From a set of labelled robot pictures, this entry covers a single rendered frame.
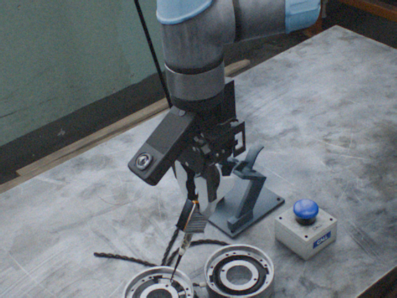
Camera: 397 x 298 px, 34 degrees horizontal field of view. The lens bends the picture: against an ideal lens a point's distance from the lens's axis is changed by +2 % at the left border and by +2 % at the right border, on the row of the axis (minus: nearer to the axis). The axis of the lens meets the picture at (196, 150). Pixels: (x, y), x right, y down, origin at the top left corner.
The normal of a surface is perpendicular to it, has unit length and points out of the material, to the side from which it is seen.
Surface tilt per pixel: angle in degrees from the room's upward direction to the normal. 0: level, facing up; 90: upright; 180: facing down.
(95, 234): 0
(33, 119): 90
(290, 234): 90
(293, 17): 99
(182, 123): 31
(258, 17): 84
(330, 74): 0
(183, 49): 90
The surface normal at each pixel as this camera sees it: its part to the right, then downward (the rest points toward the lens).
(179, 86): -0.50, 0.57
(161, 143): -0.46, -0.44
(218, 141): 0.66, 0.42
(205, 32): 0.24, 0.58
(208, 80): 0.44, 0.51
